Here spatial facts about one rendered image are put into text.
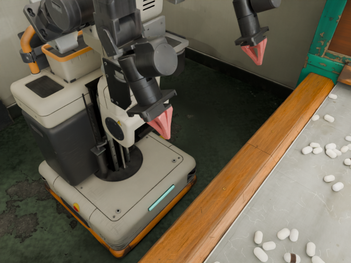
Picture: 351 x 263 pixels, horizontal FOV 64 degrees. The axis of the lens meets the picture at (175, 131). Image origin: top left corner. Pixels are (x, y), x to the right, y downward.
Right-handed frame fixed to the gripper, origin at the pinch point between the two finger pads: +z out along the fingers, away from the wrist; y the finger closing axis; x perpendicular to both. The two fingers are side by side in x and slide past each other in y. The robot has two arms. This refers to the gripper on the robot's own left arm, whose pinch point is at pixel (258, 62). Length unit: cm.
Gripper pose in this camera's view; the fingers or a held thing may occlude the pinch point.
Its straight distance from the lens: 93.9
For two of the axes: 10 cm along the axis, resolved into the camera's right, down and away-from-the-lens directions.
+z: 3.6, 8.4, 4.0
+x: -6.8, -0.5, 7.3
